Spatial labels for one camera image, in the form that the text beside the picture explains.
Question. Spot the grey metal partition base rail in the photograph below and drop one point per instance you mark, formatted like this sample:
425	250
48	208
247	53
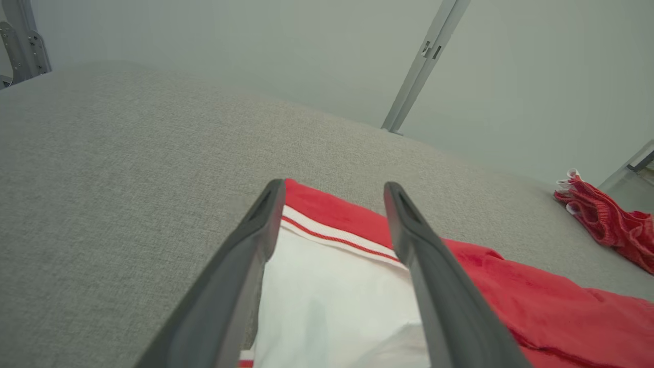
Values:
638	158

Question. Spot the grey post with metal brackets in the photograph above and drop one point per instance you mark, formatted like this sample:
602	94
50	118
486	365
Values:
25	46

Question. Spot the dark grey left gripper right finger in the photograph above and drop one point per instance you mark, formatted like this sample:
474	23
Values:
449	306

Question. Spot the red Bulls jersey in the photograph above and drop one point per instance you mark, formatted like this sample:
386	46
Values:
347	306

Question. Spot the grey metal partition post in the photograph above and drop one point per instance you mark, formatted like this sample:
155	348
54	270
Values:
425	76
410	76

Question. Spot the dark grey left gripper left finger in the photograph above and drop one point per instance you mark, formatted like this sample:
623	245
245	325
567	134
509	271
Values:
225	301

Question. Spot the red shorts with white trim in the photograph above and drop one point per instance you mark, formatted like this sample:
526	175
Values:
613	225

